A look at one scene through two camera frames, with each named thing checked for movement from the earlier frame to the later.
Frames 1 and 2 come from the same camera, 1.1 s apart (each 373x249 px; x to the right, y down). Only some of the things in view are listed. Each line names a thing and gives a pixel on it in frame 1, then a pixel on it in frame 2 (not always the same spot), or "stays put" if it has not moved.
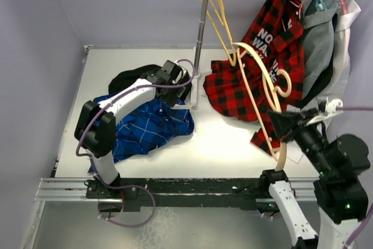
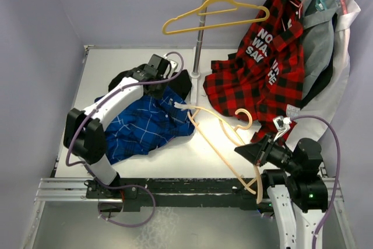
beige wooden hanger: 277,90 → 188,108
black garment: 135,73 stays put
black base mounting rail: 139,192 stays put
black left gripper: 171,98 → 159,94
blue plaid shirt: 143,131 stays put
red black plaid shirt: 268,76 stays put
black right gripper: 290,119 → 260,151
